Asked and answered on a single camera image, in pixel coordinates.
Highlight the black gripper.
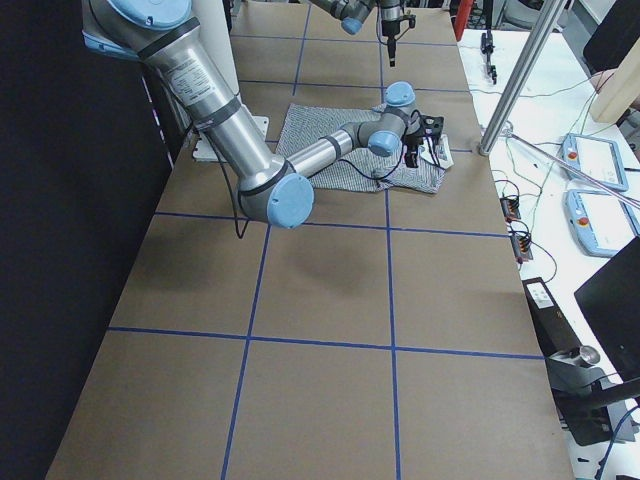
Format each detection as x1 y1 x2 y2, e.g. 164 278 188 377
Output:
380 17 416 68
402 113 444 168

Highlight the navy white striped polo shirt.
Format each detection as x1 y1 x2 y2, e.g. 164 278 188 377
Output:
276 102 456 196

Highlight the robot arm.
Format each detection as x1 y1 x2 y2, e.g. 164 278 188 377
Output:
81 0 431 228
310 0 416 68

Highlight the metal rod with hook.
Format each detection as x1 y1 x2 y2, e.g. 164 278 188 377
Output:
500 126 640 209

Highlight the small electronics board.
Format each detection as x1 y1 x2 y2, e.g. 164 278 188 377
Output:
499 196 521 223
510 231 533 264

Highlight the upper blue teach pendant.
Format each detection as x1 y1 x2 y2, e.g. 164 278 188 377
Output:
561 133 629 192

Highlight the blue teach pendant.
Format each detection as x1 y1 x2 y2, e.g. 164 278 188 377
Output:
564 189 639 258
561 133 629 192

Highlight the lower blue teach pendant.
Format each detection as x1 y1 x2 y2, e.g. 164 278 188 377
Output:
564 189 639 258

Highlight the black box with label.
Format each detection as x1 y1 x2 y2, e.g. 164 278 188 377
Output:
522 277 581 357

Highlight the black monitor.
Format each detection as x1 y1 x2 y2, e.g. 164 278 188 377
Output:
574 238 640 380

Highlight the metal cup on stand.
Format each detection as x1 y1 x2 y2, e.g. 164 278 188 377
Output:
545 345 604 396

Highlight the black camera tripod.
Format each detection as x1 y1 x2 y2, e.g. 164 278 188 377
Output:
480 0 497 85

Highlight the aluminium frame post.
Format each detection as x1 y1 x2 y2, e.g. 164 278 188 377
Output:
478 1 573 157

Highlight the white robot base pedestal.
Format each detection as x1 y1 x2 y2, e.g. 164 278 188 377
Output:
192 0 271 165

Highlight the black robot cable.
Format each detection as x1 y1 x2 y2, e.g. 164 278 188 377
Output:
214 154 251 240

